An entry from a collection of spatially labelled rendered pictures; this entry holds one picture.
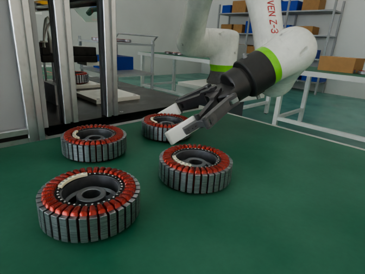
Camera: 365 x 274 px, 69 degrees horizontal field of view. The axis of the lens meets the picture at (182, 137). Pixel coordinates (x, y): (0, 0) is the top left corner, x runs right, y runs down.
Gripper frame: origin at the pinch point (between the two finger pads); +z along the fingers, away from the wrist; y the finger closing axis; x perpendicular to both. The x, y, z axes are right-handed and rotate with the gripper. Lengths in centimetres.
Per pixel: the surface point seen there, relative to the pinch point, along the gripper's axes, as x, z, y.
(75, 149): 9.8, 16.0, -11.4
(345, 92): -331, -439, 397
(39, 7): 36, 13, 46
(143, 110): 1.2, 2.3, 14.8
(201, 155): 0.1, -0.8, -17.7
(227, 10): -85, -363, 660
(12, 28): 29.5, 14.9, 0.3
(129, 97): 2.9, 3.4, 27.1
